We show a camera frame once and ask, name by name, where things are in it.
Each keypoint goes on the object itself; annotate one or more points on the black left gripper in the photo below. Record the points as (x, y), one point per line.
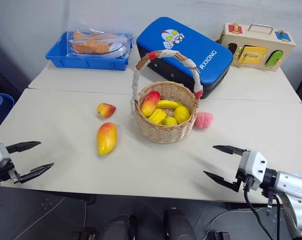
(4, 171)

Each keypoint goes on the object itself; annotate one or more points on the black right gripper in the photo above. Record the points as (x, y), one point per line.
(248, 183)

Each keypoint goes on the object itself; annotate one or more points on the pink peach toy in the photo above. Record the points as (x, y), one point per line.
(204, 120)

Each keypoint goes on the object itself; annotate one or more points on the wicker basket with handle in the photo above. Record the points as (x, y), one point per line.
(163, 132)

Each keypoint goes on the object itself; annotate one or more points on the blue rolled mat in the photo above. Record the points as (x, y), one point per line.
(1, 105)

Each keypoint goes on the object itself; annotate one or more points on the large red yellow mango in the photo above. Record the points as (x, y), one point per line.
(106, 138)

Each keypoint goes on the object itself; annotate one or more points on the yellow banana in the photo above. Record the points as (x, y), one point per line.
(169, 104)

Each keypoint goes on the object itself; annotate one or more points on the yellow corn piece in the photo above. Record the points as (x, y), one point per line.
(157, 116)

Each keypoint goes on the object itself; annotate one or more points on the small red yellow peach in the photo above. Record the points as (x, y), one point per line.
(106, 110)

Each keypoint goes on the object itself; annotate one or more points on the blue plastic bin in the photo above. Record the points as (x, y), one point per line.
(58, 58)

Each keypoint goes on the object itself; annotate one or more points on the blue cartoon kick pad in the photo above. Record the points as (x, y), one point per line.
(198, 47)

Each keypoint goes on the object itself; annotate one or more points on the wooden latch lock box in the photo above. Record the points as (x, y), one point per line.
(258, 40)

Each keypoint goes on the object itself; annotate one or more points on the orange canvas sneaker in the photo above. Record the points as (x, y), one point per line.
(93, 46)
(90, 35)

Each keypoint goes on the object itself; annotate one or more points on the bagged orange shoes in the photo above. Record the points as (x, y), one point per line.
(120, 51)

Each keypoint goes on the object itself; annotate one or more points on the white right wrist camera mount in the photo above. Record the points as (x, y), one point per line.
(255, 165)

